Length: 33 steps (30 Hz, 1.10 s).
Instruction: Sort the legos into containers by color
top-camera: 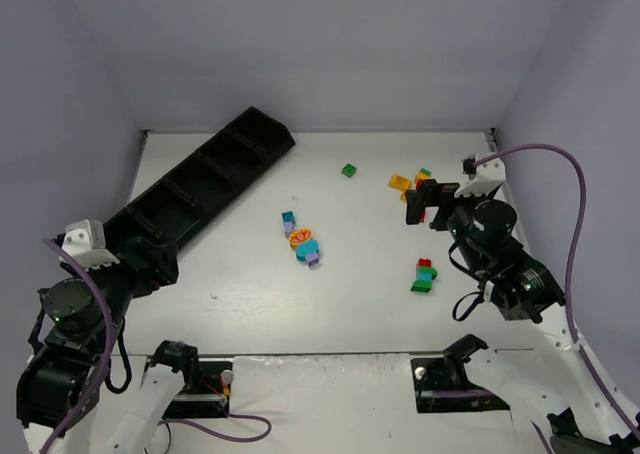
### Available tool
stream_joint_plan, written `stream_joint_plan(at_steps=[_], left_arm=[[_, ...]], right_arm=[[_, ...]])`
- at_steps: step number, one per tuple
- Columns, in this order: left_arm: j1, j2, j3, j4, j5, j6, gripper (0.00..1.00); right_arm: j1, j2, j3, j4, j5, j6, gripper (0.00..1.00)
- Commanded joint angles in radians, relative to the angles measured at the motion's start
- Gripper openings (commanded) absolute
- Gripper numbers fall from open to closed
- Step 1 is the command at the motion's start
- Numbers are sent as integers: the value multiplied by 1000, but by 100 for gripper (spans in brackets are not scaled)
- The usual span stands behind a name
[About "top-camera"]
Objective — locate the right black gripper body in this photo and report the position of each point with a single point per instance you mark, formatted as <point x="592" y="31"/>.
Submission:
<point x="430" y="200"/>

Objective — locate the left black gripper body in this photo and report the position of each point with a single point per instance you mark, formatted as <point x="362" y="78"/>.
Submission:
<point x="157" y="259"/>

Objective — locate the yellow lego brick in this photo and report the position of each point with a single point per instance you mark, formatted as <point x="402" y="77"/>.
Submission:
<point x="399" y="183"/>

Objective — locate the small green lego cube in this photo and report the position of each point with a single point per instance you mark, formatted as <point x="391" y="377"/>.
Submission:
<point x="349" y="170"/>

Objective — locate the teal lego cube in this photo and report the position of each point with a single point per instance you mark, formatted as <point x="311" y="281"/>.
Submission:
<point x="288" y="217"/>

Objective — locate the small purple lego brick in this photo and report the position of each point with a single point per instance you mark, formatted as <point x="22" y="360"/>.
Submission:
<point x="289" y="228"/>

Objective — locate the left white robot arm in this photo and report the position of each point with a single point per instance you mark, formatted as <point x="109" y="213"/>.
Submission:
<point x="60" y="386"/>

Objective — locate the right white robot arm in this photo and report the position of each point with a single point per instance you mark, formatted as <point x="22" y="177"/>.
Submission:
<point x="582" y="414"/>

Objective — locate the red yellow green lego stack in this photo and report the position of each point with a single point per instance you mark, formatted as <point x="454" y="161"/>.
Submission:
<point x="421" y="176"/>

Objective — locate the teal curved lego piece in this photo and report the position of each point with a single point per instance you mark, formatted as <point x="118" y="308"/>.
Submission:
<point x="426" y="273"/>

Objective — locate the green flat lego brick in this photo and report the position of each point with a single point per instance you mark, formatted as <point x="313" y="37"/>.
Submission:
<point x="422" y="286"/>

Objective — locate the lavender lego brick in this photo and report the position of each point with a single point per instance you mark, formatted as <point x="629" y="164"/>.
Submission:
<point x="313" y="260"/>

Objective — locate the black sectioned sorting tray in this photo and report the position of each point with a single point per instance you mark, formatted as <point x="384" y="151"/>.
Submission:
<point x="180" y="204"/>

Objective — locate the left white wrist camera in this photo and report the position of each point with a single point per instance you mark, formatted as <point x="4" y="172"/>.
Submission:
<point x="85" y="242"/>

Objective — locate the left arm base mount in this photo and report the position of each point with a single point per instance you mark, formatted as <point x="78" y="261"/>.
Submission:
<point x="202" y="399"/>

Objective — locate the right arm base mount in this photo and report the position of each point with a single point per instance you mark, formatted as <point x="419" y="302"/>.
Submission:
<point x="438" y="389"/>

